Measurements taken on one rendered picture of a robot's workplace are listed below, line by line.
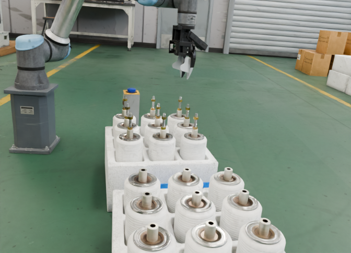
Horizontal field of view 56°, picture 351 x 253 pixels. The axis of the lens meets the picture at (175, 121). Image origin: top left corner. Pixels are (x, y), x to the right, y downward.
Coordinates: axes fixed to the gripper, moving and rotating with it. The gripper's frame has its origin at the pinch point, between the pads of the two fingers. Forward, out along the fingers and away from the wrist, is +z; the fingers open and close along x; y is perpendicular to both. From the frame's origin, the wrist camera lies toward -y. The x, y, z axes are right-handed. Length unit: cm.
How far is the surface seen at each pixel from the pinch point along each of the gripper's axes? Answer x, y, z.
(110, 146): 3.6, 34.5, 25.4
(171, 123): 0.6, 6.0, 20.7
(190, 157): 25.1, 12.8, 24.6
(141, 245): 65, 54, 18
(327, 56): -148, -337, 16
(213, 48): -384, -337, 36
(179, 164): 26.1, 18.3, 25.7
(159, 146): 20.9, 24.0, 20.3
